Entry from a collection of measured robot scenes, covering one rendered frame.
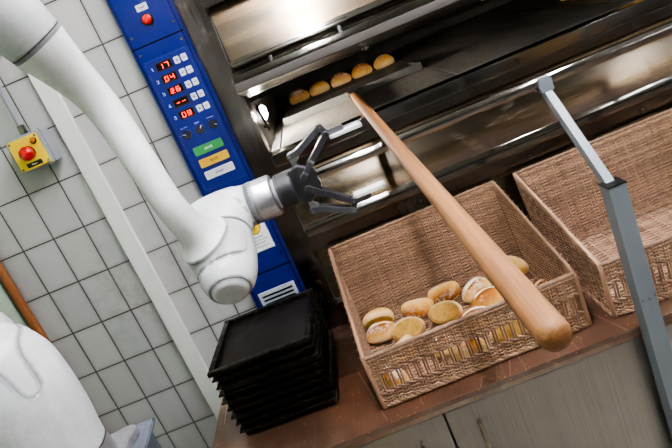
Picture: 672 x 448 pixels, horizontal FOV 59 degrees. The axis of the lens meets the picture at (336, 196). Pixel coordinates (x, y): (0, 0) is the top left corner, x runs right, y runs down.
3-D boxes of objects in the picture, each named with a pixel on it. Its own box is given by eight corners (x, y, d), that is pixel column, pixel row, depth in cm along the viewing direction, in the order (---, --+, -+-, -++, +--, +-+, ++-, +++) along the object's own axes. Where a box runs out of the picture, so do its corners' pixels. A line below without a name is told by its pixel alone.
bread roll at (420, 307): (429, 293, 174) (433, 311, 171) (435, 300, 179) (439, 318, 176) (396, 302, 176) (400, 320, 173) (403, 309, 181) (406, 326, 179)
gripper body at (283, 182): (269, 170, 127) (310, 154, 126) (285, 206, 129) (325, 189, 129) (268, 179, 119) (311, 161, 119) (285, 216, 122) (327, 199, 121)
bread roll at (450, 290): (456, 276, 177) (463, 292, 174) (457, 284, 182) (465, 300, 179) (424, 289, 177) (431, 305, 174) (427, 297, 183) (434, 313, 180)
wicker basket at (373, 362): (357, 321, 192) (324, 247, 184) (520, 254, 191) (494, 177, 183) (381, 414, 145) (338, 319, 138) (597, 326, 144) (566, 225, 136)
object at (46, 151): (32, 170, 174) (14, 138, 171) (64, 156, 173) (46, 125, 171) (21, 176, 167) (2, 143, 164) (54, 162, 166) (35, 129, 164)
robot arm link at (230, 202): (260, 208, 132) (265, 245, 121) (195, 234, 133) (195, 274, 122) (239, 170, 126) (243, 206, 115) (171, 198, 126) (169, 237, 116)
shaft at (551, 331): (581, 348, 48) (571, 318, 47) (546, 362, 48) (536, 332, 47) (359, 98, 212) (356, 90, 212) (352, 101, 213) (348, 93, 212)
